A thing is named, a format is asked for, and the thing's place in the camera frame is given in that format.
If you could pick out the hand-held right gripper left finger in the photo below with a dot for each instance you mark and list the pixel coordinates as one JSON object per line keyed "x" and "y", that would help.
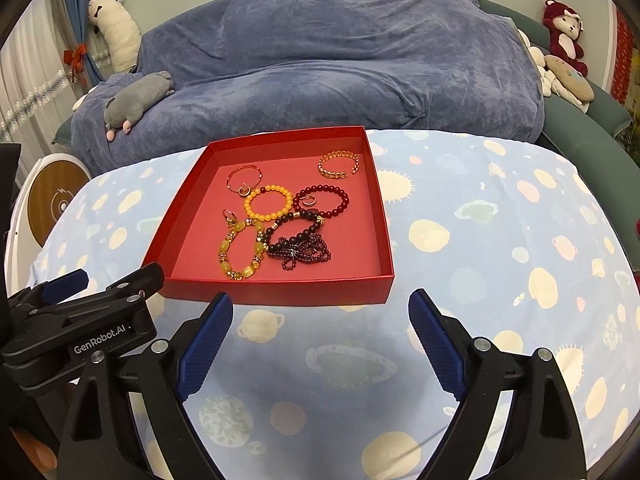
{"x": 205, "y": 345}

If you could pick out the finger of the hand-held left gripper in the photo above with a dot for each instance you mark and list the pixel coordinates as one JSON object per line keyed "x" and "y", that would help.
{"x": 65, "y": 285}
{"x": 135, "y": 282}

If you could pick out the green sofa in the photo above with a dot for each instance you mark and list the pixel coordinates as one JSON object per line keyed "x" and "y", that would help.
{"x": 580, "y": 125}

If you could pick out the red hanging decoration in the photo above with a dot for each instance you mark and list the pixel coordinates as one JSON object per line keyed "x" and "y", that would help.
{"x": 622, "y": 60}

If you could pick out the grey plush toy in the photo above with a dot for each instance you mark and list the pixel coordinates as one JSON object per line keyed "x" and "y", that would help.
{"x": 140, "y": 92}

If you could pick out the red cardboard box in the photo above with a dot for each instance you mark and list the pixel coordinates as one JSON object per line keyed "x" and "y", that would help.
{"x": 350, "y": 240}

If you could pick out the red monkey plush toy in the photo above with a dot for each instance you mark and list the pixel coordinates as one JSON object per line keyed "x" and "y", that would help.
{"x": 562, "y": 45}

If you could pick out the white sheer curtain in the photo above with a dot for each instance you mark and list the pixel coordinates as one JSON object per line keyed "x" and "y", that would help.
{"x": 30, "y": 90}

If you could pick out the thin pink bangle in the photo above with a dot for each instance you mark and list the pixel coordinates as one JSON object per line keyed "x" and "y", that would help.
{"x": 260, "y": 175}

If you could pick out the white round wooden-faced device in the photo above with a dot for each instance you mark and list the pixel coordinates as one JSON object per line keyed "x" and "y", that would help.
{"x": 50, "y": 195}

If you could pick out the blue velvet blanket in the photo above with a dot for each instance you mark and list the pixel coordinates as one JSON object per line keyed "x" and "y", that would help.
{"x": 325, "y": 60}

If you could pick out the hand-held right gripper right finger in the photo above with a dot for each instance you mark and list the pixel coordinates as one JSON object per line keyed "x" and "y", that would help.
{"x": 435, "y": 345}

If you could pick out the gold hoop earring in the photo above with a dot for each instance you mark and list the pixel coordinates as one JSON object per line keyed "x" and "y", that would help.
{"x": 244, "y": 192}
{"x": 311, "y": 202}
{"x": 231, "y": 219}

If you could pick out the red curtain bow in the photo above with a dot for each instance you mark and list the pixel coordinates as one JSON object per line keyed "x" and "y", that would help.
{"x": 76, "y": 56}

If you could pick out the beige plush toy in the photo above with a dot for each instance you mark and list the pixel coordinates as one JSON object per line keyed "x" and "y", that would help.
{"x": 570, "y": 77}

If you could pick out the white llama plush toy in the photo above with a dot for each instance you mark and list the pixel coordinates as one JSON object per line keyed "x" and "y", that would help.
{"x": 120, "y": 35}

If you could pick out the person's left hand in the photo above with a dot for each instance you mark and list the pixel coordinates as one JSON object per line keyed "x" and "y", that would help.
{"x": 35, "y": 452}

